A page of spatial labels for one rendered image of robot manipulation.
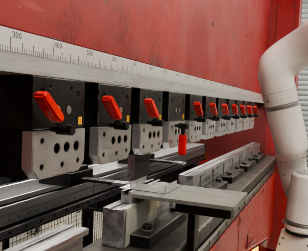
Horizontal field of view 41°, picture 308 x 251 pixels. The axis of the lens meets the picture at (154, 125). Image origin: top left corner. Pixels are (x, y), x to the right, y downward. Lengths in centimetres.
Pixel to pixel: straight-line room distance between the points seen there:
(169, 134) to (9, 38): 68
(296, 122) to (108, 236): 56
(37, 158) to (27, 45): 17
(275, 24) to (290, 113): 216
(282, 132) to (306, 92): 753
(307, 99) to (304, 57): 753
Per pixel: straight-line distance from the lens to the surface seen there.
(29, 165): 67
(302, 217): 118
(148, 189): 109
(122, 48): 92
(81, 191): 133
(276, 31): 324
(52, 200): 121
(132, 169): 108
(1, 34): 62
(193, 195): 106
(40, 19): 69
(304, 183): 116
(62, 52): 73
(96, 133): 83
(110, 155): 88
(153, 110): 99
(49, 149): 70
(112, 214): 102
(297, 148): 114
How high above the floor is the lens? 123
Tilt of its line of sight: 3 degrees down
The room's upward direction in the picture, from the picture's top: 2 degrees clockwise
